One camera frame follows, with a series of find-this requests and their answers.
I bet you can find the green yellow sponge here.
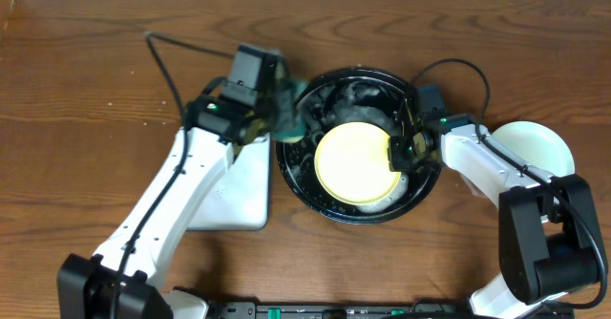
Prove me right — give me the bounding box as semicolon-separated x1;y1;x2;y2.
270;78;307;143

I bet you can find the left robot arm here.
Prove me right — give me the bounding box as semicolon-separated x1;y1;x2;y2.
57;77;306;318

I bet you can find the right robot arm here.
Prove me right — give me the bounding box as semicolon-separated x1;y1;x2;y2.
388;114;608;318

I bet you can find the green plate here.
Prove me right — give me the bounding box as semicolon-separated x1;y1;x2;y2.
492;121;575;177

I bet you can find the black round tray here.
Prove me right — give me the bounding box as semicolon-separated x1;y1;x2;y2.
276;68;441;224

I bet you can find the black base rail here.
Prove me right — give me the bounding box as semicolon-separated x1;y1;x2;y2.
205;299;484;319

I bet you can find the yellow plate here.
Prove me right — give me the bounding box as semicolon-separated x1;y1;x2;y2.
314;122;401;206

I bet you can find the black rectangular soap tray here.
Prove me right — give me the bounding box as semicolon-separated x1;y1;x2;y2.
188;135;272;231

